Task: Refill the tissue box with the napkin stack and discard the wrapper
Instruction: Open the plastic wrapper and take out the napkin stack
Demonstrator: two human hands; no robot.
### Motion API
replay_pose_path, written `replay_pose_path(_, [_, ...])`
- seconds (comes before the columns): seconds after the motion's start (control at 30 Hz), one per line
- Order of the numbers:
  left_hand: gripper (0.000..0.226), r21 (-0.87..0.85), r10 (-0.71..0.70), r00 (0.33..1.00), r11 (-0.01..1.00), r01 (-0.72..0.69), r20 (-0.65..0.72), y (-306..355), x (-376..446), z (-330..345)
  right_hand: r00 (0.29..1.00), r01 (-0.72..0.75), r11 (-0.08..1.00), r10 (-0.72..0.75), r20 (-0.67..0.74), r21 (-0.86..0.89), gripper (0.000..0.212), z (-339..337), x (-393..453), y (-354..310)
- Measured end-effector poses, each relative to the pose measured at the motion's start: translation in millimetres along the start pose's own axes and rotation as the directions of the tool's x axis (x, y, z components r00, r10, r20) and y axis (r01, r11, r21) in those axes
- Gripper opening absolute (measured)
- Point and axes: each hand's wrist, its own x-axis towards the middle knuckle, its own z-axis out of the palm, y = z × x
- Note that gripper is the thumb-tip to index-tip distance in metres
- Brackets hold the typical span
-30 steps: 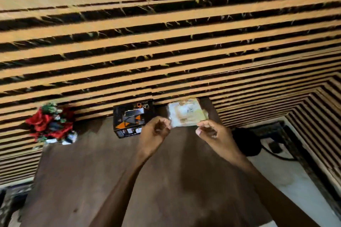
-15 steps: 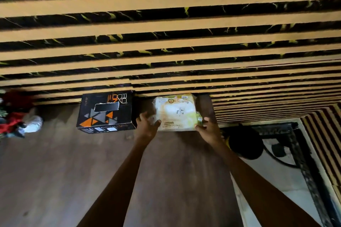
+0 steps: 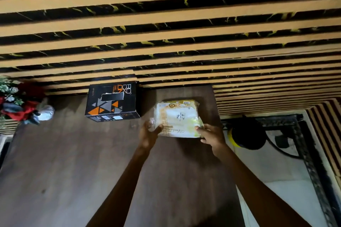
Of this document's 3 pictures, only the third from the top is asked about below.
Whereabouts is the person's right hand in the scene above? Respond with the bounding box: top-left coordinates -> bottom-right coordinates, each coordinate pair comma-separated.
195,124 -> 227,159

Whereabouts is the black box with orange triangles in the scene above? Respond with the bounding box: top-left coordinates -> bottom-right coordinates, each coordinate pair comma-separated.
85,82 -> 141,123

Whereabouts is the white bread packet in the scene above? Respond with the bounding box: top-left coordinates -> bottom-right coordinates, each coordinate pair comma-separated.
149,100 -> 204,138

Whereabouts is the black cable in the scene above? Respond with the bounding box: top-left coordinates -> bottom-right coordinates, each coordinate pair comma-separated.
265,131 -> 303,160

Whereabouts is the black and yellow round appliance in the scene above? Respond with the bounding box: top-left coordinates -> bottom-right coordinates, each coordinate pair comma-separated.
227,117 -> 267,151

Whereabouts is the person's right forearm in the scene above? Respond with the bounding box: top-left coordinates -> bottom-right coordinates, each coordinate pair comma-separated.
213,144 -> 313,227

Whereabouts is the person's left forearm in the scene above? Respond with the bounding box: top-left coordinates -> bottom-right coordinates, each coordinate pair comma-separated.
86,146 -> 150,227

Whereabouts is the person's left hand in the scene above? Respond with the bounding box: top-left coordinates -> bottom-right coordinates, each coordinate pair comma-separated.
139,121 -> 164,151

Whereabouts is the artificial flower bouquet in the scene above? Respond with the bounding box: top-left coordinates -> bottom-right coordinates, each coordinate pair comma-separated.
0,76 -> 55,126

